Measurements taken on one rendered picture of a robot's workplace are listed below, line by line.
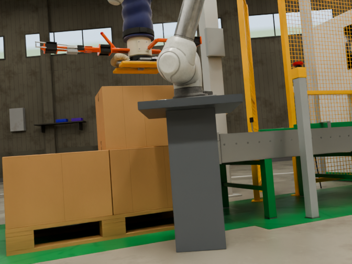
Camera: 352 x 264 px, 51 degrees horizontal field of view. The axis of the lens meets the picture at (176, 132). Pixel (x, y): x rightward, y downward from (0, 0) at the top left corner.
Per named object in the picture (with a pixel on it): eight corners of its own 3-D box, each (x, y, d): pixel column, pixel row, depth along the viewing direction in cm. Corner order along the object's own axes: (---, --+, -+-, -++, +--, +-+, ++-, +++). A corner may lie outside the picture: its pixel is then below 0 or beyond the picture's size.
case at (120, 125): (176, 146, 287) (173, 95, 289) (195, 143, 249) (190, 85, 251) (98, 151, 268) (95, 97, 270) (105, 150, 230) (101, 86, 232)
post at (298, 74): (312, 216, 249) (298, 69, 254) (320, 217, 243) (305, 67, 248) (305, 217, 246) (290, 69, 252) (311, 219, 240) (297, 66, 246)
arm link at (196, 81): (206, 87, 206) (202, 47, 205) (198, 85, 188) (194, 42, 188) (177, 90, 210) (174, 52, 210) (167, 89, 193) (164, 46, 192)
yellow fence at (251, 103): (257, 190, 417) (241, 8, 428) (266, 190, 414) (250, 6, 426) (251, 202, 333) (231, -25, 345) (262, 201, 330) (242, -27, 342)
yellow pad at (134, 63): (165, 67, 264) (165, 61, 264) (171, 64, 255) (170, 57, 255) (118, 67, 251) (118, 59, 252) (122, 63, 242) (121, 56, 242)
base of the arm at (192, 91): (215, 95, 192) (214, 85, 192) (173, 99, 191) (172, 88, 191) (210, 98, 210) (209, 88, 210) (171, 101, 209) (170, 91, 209)
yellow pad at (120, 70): (156, 74, 282) (156, 67, 282) (161, 70, 272) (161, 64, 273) (112, 73, 269) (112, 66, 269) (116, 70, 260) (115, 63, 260)
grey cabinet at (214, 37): (222, 57, 396) (220, 30, 398) (225, 56, 391) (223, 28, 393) (206, 56, 388) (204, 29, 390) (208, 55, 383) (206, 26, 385)
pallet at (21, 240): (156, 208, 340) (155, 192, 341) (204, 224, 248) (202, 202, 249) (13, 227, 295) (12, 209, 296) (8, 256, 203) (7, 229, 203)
